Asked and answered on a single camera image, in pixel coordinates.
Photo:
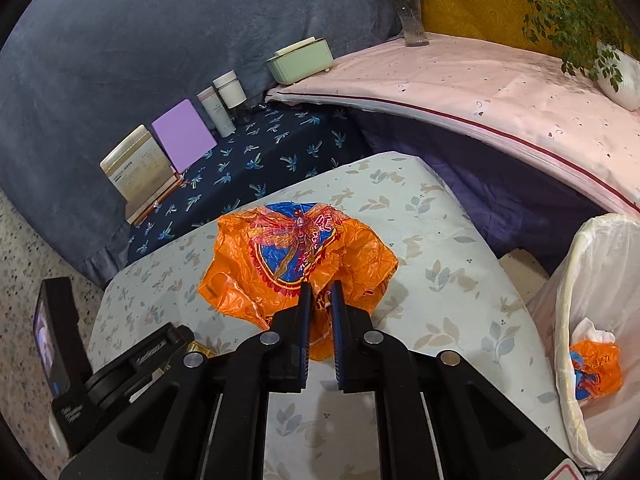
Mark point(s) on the yellow backdrop cloth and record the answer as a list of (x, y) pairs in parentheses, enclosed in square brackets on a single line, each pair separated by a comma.
[(475, 0)]

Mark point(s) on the white tissue paper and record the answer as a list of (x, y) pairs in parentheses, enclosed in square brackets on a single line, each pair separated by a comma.
[(590, 332)]

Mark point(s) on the white lined waste bin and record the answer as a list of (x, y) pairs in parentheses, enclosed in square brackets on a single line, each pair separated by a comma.
[(565, 285)]

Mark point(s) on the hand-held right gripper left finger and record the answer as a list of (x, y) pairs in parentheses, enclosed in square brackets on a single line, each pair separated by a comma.
[(304, 340)]

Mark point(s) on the green plant in white pot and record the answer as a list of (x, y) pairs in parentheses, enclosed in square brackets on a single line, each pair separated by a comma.
[(565, 10)]

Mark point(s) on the purple notebook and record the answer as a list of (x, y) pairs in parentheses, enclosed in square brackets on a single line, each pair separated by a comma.
[(182, 135)]

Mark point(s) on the pink cloth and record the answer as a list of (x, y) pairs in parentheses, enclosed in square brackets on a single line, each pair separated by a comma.
[(475, 85)]

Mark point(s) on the glass vase with pink flowers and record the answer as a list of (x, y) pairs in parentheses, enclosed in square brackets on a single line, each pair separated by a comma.
[(412, 15)]

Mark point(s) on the grey-blue backdrop cloth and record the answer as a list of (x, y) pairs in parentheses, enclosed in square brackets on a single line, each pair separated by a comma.
[(150, 35)]

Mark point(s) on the navy leaf print cloth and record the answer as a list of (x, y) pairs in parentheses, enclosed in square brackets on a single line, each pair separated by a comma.
[(260, 160)]

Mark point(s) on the white slim bottle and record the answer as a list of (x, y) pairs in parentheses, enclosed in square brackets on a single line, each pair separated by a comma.
[(217, 115)]

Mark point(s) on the white jar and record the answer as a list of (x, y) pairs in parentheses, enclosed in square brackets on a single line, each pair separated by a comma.
[(230, 91)]

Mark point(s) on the dark purple cloth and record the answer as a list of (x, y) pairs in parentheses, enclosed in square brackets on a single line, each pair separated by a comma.
[(475, 185)]

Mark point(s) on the beige book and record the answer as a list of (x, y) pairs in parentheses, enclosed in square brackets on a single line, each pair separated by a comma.
[(140, 170)]

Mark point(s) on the orange printed plastic bag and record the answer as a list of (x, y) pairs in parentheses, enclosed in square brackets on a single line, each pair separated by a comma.
[(597, 365), (240, 270)]

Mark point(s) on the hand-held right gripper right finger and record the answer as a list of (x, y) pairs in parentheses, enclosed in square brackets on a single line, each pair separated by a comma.
[(336, 345)]

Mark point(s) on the green tissue box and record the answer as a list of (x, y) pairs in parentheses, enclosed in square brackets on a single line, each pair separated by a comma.
[(300, 62)]

